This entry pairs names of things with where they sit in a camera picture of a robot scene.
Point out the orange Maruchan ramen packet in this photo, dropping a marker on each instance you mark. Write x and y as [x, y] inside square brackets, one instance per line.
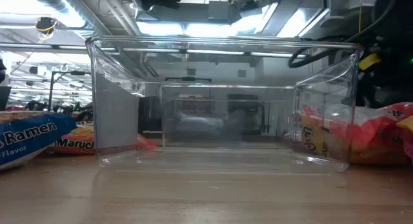
[74, 143]
[371, 133]
[313, 137]

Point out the blue Maruchan ramen packet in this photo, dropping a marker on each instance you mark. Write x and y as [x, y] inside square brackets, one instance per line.
[29, 137]

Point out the yellow gripper tag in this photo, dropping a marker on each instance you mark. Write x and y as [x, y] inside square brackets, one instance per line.
[369, 61]

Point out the clear plastic bin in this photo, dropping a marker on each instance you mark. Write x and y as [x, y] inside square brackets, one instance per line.
[229, 86]
[113, 120]

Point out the black pole stand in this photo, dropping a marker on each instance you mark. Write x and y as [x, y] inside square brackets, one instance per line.
[51, 88]

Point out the black background equipment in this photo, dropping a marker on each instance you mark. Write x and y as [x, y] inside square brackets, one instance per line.
[246, 114]

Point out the black monitor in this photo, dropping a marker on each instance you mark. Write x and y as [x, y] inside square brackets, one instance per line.
[4, 98]

